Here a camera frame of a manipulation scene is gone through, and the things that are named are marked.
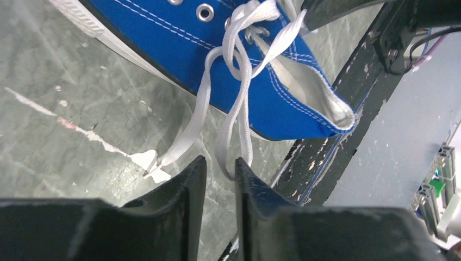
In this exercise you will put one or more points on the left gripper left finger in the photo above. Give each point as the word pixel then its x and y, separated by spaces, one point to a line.
pixel 163 224

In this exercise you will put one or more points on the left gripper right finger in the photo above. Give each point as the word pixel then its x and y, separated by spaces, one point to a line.
pixel 272 228

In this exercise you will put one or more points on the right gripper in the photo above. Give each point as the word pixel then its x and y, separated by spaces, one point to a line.
pixel 402 21

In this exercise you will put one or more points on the white shoelace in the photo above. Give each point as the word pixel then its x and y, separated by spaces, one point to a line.
pixel 229 67

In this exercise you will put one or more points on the blue canvas sneaker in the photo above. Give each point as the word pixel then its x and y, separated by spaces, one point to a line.
pixel 289 96

